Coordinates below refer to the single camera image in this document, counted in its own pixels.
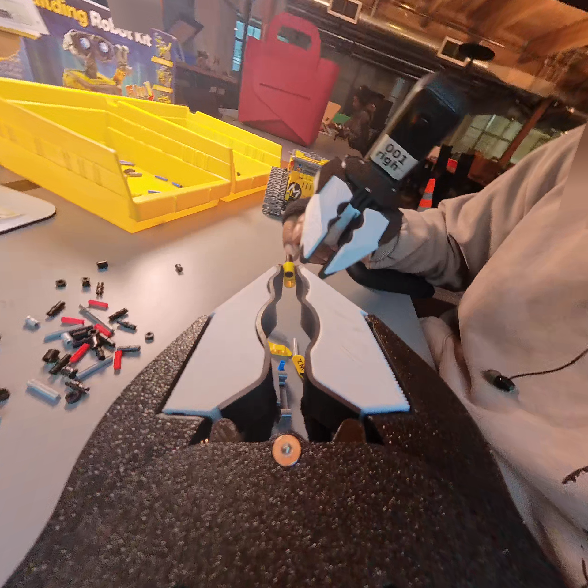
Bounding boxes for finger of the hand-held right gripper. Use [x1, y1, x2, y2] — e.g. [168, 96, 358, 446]
[322, 210, 391, 278]
[302, 177, 354, 260]

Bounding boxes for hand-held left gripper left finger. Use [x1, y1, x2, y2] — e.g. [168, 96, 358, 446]
[164, 267, 281, 416]

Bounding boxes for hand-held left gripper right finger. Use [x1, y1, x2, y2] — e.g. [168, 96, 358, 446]
[299, 267, 411, 416]

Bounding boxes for yellow tracked toy robot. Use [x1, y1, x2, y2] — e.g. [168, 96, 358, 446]
[262, 150, 330, 221]

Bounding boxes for grey brick assembly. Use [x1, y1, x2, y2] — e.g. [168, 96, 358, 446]
[274, 359, 293, 409]

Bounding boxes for instruction booklet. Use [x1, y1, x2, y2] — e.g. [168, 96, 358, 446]
[0, 0, 48, 39]

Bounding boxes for person's right forearm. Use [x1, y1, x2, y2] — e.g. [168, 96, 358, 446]
[363, 124, 588, 295]

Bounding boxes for grey desk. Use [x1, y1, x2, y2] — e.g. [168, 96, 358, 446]
[0, 138, 442, 588]

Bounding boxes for person's right hand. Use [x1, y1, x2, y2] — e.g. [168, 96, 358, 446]
[283, 216, 308, 267]

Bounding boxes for black armrest pad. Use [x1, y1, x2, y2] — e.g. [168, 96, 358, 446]
[348, 262, 434, 299]

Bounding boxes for yellow plastic bin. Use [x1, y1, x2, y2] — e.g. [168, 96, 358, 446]
[120, 100, 284, 201]
[0, 78, 233, 232]

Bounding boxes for scattered small building pieces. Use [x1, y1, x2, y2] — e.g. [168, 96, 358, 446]
[0, 260, 184, 405]

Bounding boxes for red felt bag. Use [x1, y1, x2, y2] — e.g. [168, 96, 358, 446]
[237, 11, 341, 146]

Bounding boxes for person's beige sweatshirt torso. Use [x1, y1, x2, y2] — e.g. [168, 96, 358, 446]
[418, 124, 588, 588]

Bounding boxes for small pieces inside bin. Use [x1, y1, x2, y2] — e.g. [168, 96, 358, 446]
[118, 161, 184, 191]

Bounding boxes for white instruction sheet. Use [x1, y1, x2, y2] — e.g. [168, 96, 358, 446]
[0, 184, 56, 235]

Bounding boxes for robot kit box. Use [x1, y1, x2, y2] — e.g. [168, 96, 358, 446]
[23, 0, 177, 104]

